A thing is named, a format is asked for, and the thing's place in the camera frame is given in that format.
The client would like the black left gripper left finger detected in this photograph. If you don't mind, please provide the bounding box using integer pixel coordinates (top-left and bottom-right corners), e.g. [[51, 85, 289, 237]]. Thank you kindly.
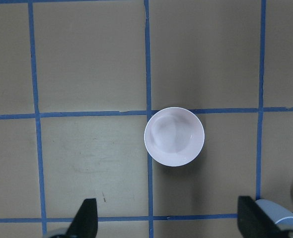
[[66, 198, 98, 238]]

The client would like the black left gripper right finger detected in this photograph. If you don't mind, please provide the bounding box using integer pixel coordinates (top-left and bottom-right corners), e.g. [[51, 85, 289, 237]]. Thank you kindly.
[[237, 196, 289, 238]]

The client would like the blue cup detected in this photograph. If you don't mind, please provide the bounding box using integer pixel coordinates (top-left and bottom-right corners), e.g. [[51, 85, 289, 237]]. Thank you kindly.
[[254, 199, 293, 238]]

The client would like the pink bowl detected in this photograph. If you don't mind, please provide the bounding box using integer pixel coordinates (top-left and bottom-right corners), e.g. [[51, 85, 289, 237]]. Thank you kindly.
[[144, 107, 205, 167]]

